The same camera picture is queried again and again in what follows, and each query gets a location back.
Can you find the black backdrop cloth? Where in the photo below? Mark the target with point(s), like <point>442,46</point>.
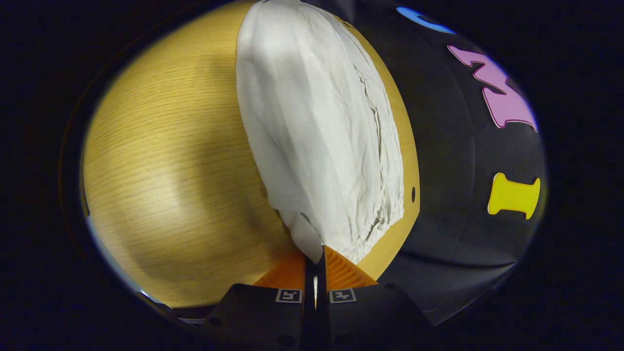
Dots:
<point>438,146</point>

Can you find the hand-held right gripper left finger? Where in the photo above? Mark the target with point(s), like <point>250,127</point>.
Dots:
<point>263,317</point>

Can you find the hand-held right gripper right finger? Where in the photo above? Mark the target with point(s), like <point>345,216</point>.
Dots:
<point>370,317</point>

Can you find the white jeans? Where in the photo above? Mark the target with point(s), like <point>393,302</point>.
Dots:
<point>317,126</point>

